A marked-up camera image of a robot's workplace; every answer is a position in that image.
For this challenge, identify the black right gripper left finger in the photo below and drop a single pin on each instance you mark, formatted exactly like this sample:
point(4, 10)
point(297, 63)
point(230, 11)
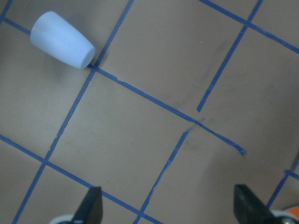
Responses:
point(90, 210)

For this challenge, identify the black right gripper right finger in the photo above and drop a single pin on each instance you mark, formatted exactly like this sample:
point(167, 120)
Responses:
point(249, 209)

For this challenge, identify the light blue plastic cup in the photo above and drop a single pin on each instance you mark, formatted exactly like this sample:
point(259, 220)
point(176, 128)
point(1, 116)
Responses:
point(58, 38)

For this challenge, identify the orange can container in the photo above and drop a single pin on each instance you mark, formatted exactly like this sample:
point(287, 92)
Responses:
point(293, 210)

